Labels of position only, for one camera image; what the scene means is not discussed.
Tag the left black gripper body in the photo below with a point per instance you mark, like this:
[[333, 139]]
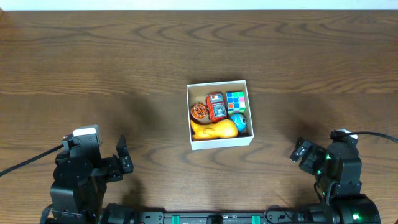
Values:
[[115, 165]]

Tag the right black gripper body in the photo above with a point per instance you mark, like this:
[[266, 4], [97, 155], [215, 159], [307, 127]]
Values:
[[311, 156]]

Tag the blue grey ball toy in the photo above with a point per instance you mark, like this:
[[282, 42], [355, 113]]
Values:
[[240, 121]]

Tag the orange round disc toy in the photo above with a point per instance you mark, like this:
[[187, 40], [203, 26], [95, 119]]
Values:
[[199, 111]]

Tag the white cardboard box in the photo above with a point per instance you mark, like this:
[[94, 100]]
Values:
[[196, 93]]

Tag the orange dinosaur toy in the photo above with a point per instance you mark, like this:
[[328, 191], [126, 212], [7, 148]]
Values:
[[221, 130]]

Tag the colourful puzzle cube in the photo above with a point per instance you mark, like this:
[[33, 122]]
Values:
[[236, 102]]

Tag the red toy car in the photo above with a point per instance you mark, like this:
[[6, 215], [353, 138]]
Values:
[[215, 104]]

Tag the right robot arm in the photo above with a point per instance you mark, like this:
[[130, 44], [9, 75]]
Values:
[[337, 172]]

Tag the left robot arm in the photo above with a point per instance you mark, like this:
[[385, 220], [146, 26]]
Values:
[[80, 179]]

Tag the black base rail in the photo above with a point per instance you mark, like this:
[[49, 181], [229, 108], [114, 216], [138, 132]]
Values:
[[120, 214]]

